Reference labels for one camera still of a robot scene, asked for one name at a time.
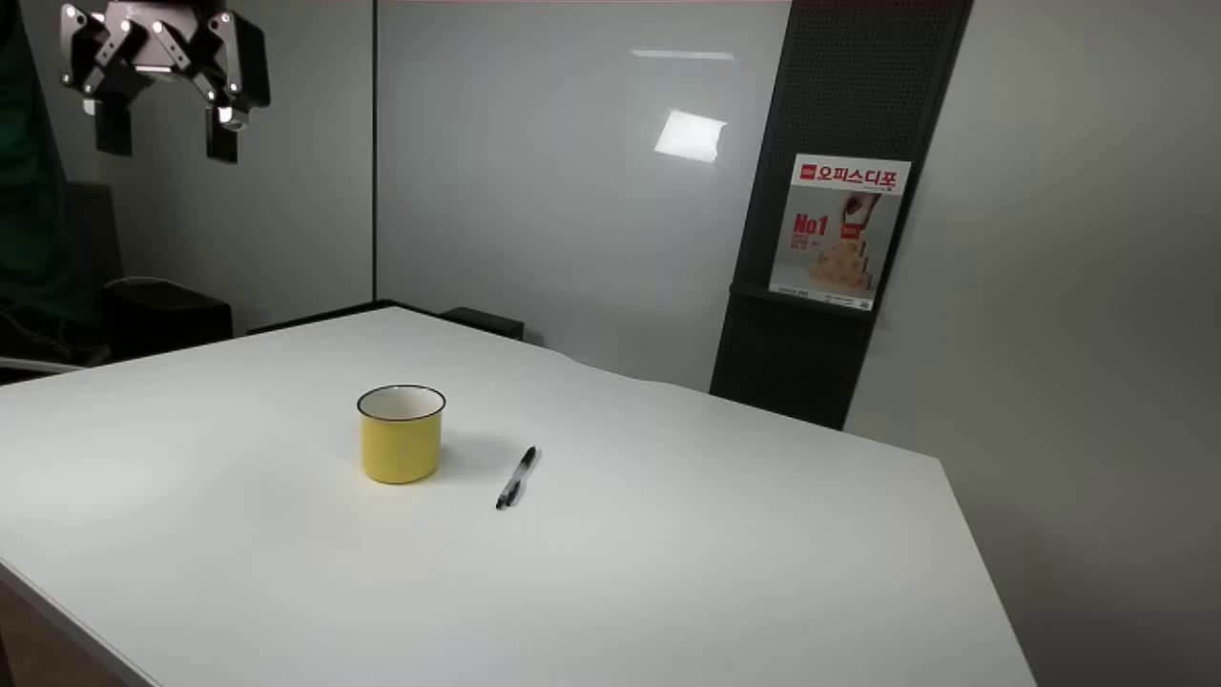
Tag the dark green curtain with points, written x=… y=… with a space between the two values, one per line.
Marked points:
x=27 y=165

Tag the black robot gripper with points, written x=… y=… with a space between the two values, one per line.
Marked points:
x=165 y=29

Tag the black office chair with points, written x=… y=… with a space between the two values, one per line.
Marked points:
x=155 y=319

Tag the red and white poster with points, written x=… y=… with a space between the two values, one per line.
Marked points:
x=841 y=232

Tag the yellow enamel mug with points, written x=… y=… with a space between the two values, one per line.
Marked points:
x=402 y=441

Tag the black ballpoint pen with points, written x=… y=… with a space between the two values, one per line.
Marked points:
x=516 y=479

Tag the black pillar panel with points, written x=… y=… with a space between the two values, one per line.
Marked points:
x=825 y=115

